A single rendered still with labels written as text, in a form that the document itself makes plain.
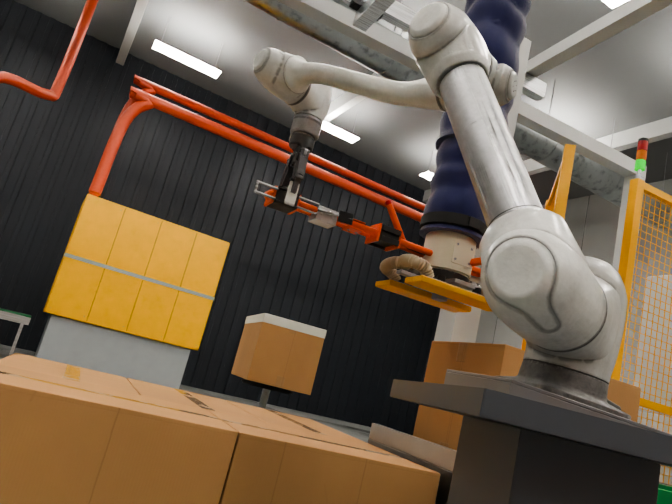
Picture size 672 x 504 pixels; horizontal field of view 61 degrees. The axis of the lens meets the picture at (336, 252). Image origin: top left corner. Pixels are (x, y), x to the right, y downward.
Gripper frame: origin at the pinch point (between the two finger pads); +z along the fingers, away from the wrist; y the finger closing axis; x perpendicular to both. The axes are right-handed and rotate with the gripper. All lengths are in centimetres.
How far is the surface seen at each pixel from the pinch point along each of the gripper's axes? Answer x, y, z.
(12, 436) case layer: 48, -17, 75
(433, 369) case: -73, 17, 35
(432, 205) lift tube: -49, -1, -16
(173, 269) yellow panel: -57, 725, -60
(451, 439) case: -73, -1, 56
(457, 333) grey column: -136, 96, 7
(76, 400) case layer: 38, -17, 65
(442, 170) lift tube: -49, -2, -28
